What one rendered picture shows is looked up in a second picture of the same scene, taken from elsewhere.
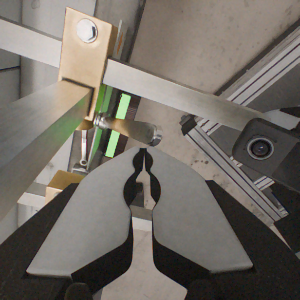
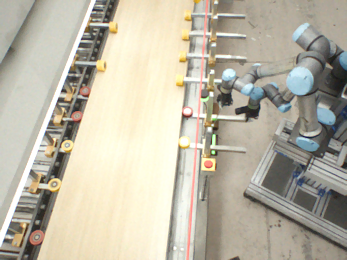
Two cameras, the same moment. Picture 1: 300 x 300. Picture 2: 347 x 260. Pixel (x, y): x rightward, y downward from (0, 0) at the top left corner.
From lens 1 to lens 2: 2.00 m
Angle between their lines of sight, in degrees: 60
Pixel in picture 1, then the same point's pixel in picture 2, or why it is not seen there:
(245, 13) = (251, 140)
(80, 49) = not seen: hidden behind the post
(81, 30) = not seen: hidden behind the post
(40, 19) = (186, 129)
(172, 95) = (224, 117)
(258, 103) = (277, 164)
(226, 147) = (277, 192)
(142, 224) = (230, 148)
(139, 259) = not seen: outside the picture
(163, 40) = (217, 159)
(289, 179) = (242, 110)
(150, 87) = (220, 116)
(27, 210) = (178, 201)
